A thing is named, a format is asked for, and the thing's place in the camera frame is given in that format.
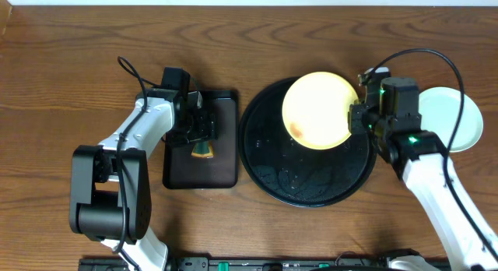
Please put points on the pale green plate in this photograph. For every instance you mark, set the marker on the pale green plate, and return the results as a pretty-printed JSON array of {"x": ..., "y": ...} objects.
[
  {"x": 439, "y": 107},
  {"x": 459, "y": 148}
]

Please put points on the black rectangular tray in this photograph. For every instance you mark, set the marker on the black rectangular tray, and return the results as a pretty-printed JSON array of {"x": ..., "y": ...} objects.
[{"x": 183, "y": 171}]

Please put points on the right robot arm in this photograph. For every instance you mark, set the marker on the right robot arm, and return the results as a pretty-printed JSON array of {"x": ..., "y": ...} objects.
[{"x": 429, "y": 174}]

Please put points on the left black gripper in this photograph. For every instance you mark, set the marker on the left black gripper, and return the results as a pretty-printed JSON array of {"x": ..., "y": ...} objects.
[{"x": 203, "y": 127}]

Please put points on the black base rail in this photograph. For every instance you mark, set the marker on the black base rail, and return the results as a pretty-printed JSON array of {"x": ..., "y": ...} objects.
[{"x": 205, "y": 264}]

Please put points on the green and yellow sponge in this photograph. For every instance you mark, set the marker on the green and yellow sponge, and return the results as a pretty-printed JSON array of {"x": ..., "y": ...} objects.
[{"x": 203, "y": 150}]

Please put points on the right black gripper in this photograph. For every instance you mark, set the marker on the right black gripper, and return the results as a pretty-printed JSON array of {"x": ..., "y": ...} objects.
[{"x": 355, "y": 124}]

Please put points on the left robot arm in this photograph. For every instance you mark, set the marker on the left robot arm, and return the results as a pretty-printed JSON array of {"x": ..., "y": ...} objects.
[{"x": 110, "y": 198}]

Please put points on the black round tray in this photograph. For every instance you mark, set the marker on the black round tray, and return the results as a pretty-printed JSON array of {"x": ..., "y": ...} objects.
[{"x": 292, "y": 173}]

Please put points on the yellow plate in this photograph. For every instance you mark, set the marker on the yellow plate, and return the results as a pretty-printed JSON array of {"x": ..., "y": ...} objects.
[{"x": 315, "y": 110}]

